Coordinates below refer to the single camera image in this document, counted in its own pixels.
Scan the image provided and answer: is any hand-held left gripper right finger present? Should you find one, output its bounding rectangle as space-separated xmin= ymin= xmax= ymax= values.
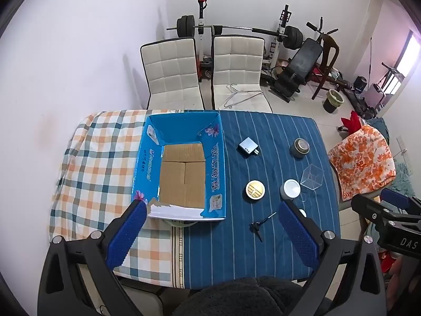
xmin=278 ymin=200 xmax=387 ymax=316

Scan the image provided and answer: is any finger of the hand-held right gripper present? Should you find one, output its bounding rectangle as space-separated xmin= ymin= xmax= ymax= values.
xmin=351 ymin=194 xmax=421 ymax=228
xmin=381 ymin=189 xmax=421 ymax=214

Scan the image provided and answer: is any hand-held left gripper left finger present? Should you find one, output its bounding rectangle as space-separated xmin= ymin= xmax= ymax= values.
xmin=38 ymin=200 xmax=148 ymax=316

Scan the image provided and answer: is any white round jar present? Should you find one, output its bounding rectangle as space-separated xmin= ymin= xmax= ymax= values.
xmin=279 ymin=179 xmax=301 ymax=201

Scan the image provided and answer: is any clear acrylic box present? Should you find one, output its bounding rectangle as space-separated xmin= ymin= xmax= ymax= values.
xmin=300 ymin=164 xmax=324 ymax=190

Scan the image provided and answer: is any golden round tin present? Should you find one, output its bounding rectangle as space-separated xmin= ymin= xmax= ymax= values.
xmin=245 ymin=180 xmax=265 ymax=201

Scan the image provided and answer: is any blue cardboard box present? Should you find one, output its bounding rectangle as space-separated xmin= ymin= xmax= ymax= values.
xmin=132 ymin=111 xmax=227 ymax=221

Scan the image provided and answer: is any grey power charger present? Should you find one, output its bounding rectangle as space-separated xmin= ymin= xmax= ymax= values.
xmin=237 ymin=137 xmax=260 ymax=159

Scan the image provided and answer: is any teal cloth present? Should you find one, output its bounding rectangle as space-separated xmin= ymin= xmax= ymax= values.
xmin=372 ymin=117 xmax=412 ymax=205

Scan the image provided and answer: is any blue striped tablecloth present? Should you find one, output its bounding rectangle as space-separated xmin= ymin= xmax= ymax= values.
xmin=182 ymin=110 xmax=341 ymax=290

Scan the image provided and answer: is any black fuzzy cloth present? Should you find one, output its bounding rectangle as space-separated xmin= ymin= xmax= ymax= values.
xmin=173 ymin=276 xmax=316 ymax=316

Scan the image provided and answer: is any dark tin with mesh lid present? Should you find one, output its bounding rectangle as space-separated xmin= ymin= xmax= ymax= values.
xmin=290 ymin=138 xmax=311 ymax=159

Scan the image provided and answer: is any red cloth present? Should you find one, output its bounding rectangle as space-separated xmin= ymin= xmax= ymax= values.
xmin=337 ymin=110 xmax=365 ymax=135

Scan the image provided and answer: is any small waste bin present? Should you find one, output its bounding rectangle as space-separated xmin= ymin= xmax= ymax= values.
xmin=323 ymin=89 xmax=344 ymax=114

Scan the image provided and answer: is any brown wooden chair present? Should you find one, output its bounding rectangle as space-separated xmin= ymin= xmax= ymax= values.
xmin=311 ymin=33 xmax=341 ymax=101

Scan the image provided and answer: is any white padded chair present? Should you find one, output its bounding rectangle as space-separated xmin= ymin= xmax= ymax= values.
xmin=140 ymin=38 xmax=204 ymax=111
xmin=210 ymin=34 xmax=273 ymax=113

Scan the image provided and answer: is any barbell with black plates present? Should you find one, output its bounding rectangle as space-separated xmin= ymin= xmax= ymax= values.
xmin=166 ymin=15 xmax=305 ymax=51

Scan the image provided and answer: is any metal wire hanger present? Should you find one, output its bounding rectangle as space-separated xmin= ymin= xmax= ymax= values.
xmin=220 ymin=84 xmax=264 ymax=110

